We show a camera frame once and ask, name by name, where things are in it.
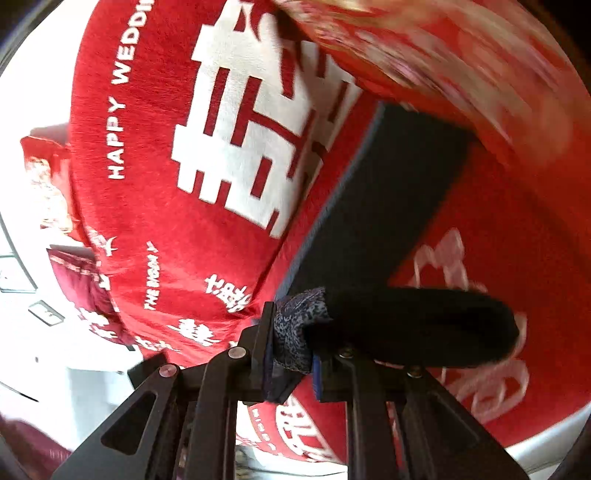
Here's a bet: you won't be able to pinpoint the black pants with grey waistband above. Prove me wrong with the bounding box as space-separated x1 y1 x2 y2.
270 105 519 374

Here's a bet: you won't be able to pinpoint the dark red cushion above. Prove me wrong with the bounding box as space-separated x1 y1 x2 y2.
47 246 134 349

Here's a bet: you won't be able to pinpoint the red wedding sofa cover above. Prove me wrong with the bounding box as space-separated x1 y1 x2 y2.
69 1 590 446

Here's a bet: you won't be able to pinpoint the red embroidered cushion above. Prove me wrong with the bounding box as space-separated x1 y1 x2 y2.
271 0 584 163

